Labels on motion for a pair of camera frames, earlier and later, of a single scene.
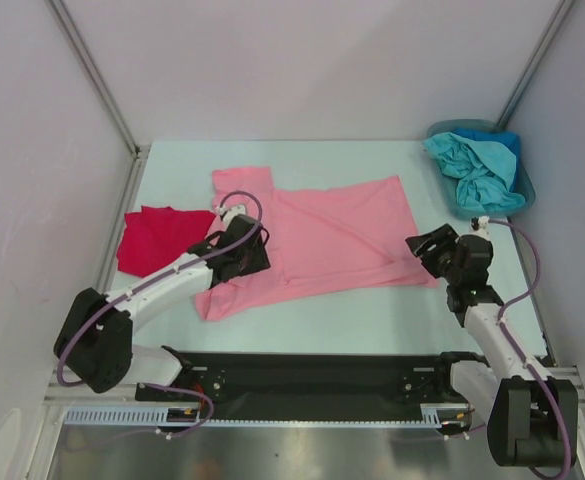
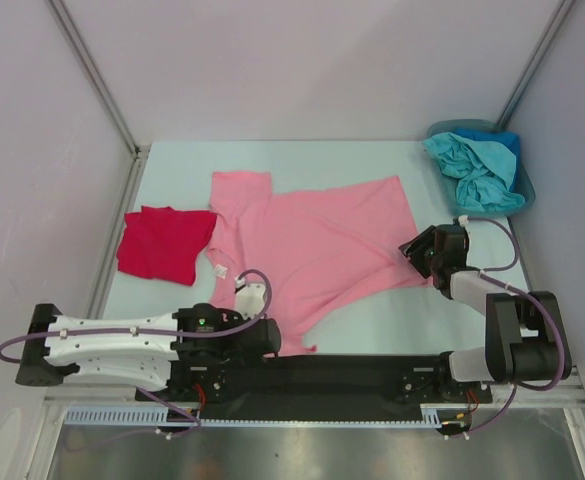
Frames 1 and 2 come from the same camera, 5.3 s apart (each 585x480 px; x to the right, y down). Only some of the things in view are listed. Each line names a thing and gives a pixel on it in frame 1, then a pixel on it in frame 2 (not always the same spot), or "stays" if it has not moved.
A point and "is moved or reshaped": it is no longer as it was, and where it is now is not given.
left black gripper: (259, 262) -> (245, 359)
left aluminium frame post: (98, 77) stays
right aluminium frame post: (560, 17) stays
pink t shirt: (347, 237) is moved or reshaped
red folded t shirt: (153, 234) stays
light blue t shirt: (486, 172) stays
